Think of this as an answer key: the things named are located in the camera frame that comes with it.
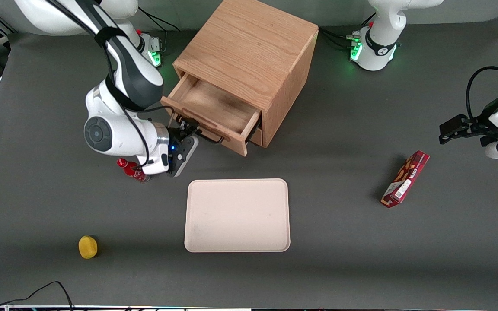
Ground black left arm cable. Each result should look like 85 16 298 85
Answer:
466 66 498 122

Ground black left base cables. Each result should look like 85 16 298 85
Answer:
318 12 377 51

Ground red soda bottle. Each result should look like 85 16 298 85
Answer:
117 158 150 183

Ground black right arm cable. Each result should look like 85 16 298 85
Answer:
46 0 177 170

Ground black right base cables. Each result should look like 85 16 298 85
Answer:
137 8 181 55

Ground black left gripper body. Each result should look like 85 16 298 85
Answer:
467 95 498 148

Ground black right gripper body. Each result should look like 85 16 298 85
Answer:
167 126 192 170

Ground black base cables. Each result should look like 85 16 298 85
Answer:
318 12 377 51
137 8 181 55

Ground black cable on table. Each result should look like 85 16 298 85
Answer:
0 281 75 310

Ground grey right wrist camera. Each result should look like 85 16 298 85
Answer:
169 135 199 178

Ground wooden drawer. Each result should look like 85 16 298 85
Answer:
161 72 262 157
249 124 264 146

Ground black metal drawer handle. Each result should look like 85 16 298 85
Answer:
175 114 225 145

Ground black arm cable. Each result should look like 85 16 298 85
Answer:
46 0 177 170
466 66 498 122

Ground red snack box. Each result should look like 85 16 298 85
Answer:
380 150 431 209

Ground beige plastic tray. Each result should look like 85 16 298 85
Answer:
184 178 291 253

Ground wooden drawer cabinet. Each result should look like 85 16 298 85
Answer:
173 0 319 149

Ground yellow sponge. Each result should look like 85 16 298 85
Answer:
78 235 99 260

